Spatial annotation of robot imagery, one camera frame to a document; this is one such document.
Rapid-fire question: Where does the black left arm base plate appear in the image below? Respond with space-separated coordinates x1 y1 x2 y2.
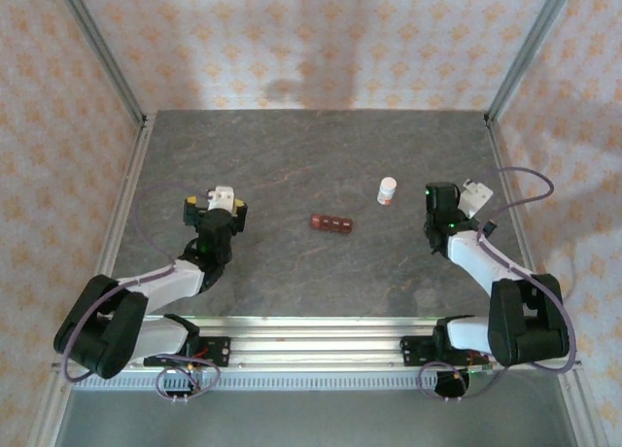
143 336 232 369

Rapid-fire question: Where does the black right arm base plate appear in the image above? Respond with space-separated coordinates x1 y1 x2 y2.
400 334 489 368

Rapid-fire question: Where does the aluminium mounting rail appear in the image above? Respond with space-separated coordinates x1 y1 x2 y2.
51 315 584 373

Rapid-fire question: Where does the brown rectangular block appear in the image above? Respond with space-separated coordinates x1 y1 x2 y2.
309 212 356 235

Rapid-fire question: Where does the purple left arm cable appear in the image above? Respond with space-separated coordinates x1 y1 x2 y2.
57 183 220 403

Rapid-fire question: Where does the orange patterned backdrop cloth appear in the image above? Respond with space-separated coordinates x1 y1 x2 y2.
0 0 142 447
62 0 568 113
495 0 622 447

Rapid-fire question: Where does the aluminium frame post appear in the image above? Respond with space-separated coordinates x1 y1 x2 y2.
485 0 577 122
51 0 148 122

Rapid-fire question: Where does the aluminium frame leg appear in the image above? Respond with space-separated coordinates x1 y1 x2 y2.
26 368 75 447
556 368 609 447

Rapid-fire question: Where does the aluminium table side rail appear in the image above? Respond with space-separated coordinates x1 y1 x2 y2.
485 116 555 330
77 114 156 331

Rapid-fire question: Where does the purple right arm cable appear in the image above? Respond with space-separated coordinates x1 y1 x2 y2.
418 166 578 402

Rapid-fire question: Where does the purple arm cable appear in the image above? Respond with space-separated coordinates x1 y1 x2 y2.
418 166 578 402
57 183 220 403

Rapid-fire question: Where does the grey slotted cable duct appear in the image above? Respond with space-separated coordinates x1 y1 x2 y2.
72 372 568 393

